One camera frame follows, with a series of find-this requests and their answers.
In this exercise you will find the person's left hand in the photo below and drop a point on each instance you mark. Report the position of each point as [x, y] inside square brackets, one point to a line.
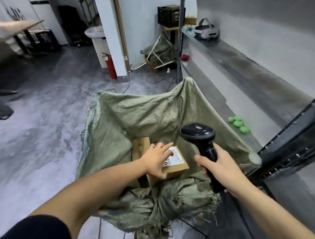
[155, 160]

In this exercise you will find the person's right hand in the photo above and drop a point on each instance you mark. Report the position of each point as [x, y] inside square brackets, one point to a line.
[226, 174]

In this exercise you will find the tall cardboard parcel with label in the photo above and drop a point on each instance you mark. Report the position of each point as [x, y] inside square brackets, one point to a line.
[140, 147]

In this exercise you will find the parcel labelled 7786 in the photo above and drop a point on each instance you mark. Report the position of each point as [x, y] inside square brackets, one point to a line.
[177, 170]

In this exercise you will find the black barcode scanner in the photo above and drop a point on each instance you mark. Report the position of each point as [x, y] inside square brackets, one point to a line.
[197, 133]

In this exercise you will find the brown cardboard box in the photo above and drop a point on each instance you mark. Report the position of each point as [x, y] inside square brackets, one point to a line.
[190, 21]

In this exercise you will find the person's right forearm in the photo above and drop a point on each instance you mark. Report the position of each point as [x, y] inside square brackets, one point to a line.
[275, 216]

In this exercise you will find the person's left forearm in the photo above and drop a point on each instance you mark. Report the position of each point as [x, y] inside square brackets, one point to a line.
[98, 187]

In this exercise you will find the metal shelving rack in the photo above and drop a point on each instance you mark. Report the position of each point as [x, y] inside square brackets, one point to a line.
[233, 66]

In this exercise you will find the person's black sleeve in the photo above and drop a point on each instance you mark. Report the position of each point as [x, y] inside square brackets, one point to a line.
[32, 229]

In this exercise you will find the olive box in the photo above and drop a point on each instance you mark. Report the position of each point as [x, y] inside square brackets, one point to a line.
[172, 7]

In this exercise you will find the brown wooden stick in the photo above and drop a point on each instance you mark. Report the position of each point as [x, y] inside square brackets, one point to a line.
[150, 64]

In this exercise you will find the red fire extinguisher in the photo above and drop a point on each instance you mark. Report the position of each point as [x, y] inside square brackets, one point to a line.
[111, 69]

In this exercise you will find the small red object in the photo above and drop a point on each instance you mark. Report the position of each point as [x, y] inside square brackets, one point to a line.
[185, 57]

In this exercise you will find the long wooden batten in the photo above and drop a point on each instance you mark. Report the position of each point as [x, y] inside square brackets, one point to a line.
[122, 32]

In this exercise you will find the yellow wooden stand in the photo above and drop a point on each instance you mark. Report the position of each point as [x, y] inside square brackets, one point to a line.
[172, 27]

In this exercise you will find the teal plastic wrapper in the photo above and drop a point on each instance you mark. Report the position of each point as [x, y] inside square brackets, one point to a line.
[190, 29]

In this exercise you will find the black office chair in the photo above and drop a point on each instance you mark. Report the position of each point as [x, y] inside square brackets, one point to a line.
[81, 44]

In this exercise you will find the white VR headset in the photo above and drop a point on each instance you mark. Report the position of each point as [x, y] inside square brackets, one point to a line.
[209, 33]

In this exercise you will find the black plastic crate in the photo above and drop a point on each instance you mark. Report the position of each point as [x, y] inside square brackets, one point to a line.
[45, 40]
[169, 18]

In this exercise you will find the black floor stand base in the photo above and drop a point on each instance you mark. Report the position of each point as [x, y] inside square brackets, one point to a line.
[5, 110]

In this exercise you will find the light wooden table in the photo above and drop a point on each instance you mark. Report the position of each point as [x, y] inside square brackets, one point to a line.
[14, 27]

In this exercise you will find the white metal folding frame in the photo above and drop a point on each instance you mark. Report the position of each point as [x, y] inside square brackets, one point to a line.
[137, 65]

